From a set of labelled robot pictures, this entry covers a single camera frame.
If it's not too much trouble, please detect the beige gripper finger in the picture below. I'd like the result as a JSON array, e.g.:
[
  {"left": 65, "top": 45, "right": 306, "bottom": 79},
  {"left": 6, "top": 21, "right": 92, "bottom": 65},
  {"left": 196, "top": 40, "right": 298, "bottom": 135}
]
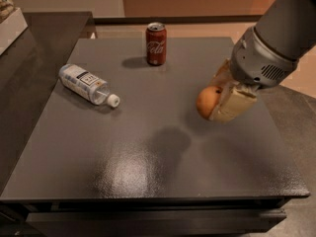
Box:
[
  {"left": 208, "top": 83, "right": 257, "bottom": 122},
  {"left": 209, "top": 59, "right": 231, "bottom": 87}
]

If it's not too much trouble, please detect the orange fruit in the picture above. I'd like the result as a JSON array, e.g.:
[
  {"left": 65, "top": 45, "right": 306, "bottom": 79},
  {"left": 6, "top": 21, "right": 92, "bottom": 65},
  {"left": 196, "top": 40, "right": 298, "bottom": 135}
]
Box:
[{"left": 196, "top": 86, "right": 222, "bottom": 119}]

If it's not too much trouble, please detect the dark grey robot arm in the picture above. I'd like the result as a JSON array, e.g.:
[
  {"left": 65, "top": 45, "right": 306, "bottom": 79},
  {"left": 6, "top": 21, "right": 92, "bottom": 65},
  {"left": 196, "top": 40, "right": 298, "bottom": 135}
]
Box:
[{"left": 207, "top": 0, "right": 316, "bottom": 122}]

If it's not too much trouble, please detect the red cola can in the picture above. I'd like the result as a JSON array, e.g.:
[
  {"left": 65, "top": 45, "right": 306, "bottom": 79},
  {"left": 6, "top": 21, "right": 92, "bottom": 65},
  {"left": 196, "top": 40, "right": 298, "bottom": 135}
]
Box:
[{"left": 146, "top": 22, "right": 167, "bottom": 65}]

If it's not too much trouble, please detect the clear plastic water bottle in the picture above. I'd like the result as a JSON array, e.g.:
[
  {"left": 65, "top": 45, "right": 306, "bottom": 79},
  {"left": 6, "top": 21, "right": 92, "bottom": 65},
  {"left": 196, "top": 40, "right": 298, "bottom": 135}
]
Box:
[{"left": 58, "top": 64, "right": 120, "bottom": 108}]

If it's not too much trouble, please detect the white box on side table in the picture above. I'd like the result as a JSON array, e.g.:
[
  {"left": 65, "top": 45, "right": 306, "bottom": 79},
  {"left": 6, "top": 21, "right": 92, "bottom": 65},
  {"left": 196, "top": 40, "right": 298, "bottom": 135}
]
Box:
[{"left": 0, "top": 8, "right": 28, "bottom": 55}]

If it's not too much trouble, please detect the dark grey table frame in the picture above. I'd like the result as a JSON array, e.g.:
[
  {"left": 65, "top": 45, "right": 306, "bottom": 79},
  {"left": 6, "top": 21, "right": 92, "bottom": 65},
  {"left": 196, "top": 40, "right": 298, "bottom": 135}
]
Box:
[{"left": 0, "top": 199, "right": 286, "bottom": 237}]

